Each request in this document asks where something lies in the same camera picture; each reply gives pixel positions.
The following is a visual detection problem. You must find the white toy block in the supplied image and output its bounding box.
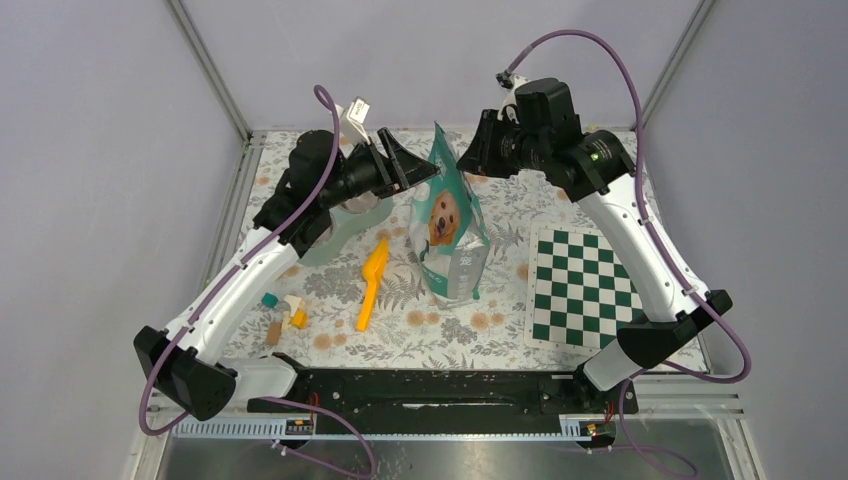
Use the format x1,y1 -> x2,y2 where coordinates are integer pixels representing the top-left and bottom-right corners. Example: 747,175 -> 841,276
283,295 -> 303,318

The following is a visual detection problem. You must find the green white chessboard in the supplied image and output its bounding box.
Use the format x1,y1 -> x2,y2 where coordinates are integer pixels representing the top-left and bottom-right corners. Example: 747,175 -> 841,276
523,222 -> 642,357

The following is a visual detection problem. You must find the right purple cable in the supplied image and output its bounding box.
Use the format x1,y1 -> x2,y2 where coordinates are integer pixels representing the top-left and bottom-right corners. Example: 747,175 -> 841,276
503,29 -> 753,480

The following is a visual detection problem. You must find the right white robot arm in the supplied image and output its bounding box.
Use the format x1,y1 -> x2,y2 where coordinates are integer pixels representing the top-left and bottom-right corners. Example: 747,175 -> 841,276
457,73 -> 732,412

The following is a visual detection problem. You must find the orange plastic scoop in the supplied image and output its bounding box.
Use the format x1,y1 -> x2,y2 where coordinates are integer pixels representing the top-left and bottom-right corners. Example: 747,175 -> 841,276
355,238 -> 389,332

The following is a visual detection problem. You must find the green dog food bag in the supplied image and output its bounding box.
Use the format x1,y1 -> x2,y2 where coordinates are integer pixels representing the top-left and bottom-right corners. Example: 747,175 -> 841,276
408,124 -> 490,309

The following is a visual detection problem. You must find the floral tablecloth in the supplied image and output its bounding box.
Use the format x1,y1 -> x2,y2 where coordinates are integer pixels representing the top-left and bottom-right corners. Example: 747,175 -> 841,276
225,171 -> 595,370

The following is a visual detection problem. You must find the green double pet bowl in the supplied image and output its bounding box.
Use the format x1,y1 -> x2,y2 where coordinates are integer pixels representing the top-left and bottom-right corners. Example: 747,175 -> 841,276
299,192 -> 394,267

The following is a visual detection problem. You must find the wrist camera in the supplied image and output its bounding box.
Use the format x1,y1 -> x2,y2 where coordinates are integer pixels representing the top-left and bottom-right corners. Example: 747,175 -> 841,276
335,97 -> 370,145
496,71 -> 529,124

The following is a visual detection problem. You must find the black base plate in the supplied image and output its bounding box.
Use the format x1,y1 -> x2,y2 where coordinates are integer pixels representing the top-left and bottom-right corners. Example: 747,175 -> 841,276
247,354 -> 639,415

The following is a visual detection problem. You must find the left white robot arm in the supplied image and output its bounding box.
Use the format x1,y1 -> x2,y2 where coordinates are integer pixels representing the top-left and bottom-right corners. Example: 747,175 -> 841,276
133,128 -> 439,421

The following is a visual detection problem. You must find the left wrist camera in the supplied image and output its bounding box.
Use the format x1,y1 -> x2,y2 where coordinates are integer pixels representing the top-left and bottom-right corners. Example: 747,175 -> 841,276
335,97 -> 370,145

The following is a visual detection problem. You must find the yellow toy block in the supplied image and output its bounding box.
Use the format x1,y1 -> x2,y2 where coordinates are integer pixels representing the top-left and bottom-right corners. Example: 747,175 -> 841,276
290,311 -> 308,329

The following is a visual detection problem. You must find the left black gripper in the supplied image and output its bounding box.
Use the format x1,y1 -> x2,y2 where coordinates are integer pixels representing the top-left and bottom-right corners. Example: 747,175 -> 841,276
322,128 -> 441,209

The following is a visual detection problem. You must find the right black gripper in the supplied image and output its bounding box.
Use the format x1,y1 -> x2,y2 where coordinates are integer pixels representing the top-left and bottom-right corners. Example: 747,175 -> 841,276
456,108 -> 549,178

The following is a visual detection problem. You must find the brown wooden block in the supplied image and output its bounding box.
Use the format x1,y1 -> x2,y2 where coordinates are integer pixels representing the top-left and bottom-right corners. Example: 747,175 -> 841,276
265,322 -> 283,346

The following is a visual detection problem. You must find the teal toy block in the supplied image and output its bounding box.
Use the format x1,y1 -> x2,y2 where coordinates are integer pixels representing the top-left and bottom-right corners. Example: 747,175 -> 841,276
261,293 -> 279,309

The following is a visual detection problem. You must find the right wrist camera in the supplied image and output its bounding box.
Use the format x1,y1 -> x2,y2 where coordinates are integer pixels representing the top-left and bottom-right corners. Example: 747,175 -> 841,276
496,71 -> 529,124

